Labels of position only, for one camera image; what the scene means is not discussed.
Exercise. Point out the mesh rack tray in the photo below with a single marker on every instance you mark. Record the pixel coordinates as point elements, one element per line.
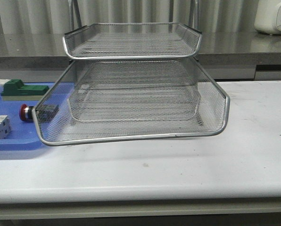
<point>132,41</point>
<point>119,105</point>
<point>214,112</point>

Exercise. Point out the red emergency stop push button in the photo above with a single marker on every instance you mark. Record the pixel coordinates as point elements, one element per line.
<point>45,113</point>

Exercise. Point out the blue plastic tray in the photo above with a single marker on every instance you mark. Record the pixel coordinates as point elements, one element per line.
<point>23,134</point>

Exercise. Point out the green terminal block module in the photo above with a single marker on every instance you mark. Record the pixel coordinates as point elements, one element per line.
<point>16,90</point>

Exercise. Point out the white appliance on counter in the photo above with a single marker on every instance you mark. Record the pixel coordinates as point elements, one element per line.
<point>268,17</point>

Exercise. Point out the grey metal rack frame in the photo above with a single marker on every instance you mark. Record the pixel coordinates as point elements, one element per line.
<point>194,28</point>

